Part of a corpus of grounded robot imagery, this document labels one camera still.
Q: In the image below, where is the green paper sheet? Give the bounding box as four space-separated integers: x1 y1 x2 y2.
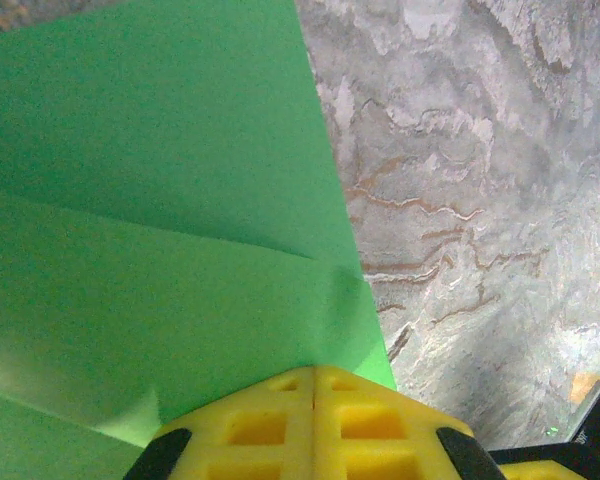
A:
0 0 399 480

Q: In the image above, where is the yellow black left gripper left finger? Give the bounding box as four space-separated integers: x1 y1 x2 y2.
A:
122 364 316 480

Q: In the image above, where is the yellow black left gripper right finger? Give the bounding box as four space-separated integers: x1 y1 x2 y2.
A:
313 364 509 480

